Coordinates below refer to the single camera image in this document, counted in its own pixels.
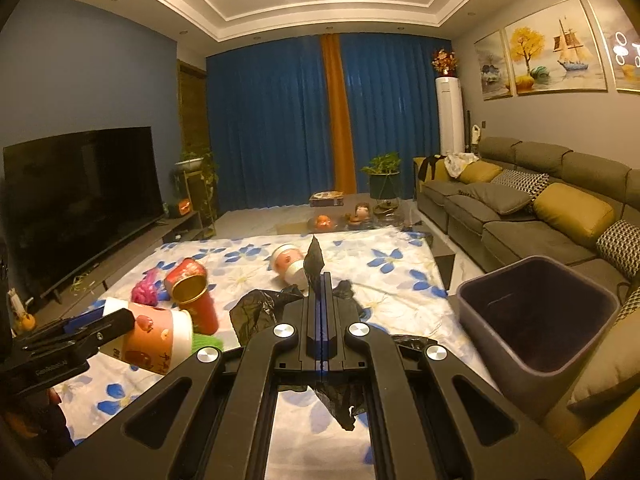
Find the orange printed paper cup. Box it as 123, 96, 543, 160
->
270, 243, 308, 288
100, 297, 193, 376

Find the person's left hand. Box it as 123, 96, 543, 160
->
46, 385, 76, 448

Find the blue floral bedsheet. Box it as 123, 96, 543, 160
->
50, 234, 501, 480

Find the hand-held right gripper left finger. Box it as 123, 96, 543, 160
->
50, 271, 325, 480

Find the framed pale abstract painting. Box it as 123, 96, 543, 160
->
584, 0, 640, 95

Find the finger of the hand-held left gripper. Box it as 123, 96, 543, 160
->
22, 307, 136, 361
20, 310, 106, 345

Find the large grey cushion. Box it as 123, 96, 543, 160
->
567, 317, 640, 413

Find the black white patterned cushion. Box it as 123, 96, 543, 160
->
612, 287, 640, 323
596, 219, 640, 281
492, 169, 550, 201

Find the trailing potted plant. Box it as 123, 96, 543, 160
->
175, 147, 221, 221

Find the grey sectional sofa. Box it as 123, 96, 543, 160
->
412, 136, 640, 461

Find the white standing air conditioner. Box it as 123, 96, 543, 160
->
435, 77, 466, 156

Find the brown wooden door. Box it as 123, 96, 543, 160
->
176, 59, 208, 161

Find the grey television cabinet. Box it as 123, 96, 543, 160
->
30, 210, 203, 326

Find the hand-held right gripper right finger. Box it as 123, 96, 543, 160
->
324, 271, 586, 480

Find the white cloth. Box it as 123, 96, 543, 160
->
445, 152, 480, 178

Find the blue curtain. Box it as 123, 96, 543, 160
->
206, 34, 337, 211
339, 32, 453, 196

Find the yellow sofa cushion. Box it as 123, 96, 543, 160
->
570, 410, 640, 480

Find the green potted plant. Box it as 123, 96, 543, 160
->
361, 152, 402, 201

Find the red printed tin can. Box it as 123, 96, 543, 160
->
172, 274, 220, 336

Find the tea tray set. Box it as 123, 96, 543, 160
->
375, 199, 406, 223

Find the grey plastic bin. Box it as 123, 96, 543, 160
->
456, 255, 621, 413

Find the framed tree and ship painting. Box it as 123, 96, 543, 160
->
504, 0, 608, 96

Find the green foam net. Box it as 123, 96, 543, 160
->
191, 334, 224, 356

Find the small pink crumpled bag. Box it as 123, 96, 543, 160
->
131, 267, 168, 306

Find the small yellow cushion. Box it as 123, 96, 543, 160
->
457, 162, 503, 184

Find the large yellow cushion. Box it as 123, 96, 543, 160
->
532, 182, 616, 236

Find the small framed landscape painting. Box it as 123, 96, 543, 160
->
473, 30, 516, 101

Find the wooden plant stand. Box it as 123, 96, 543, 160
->
182, 169, 218, 238

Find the orange curtain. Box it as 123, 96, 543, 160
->
320, 33, 357, 193

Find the black flat television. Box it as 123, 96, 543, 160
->
2, 126, 168, 301

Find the red gold flower ornament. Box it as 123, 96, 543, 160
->
432, 49, 460, 79

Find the flat grey cushion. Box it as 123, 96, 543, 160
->
462, 181, 533, 216

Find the dark coffee table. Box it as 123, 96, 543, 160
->
275, 192, 426, 236

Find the black plastic bag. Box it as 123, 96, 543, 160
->
229, 234, 431, 432

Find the small pig figurine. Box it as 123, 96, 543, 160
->
347, 202, 373, 226

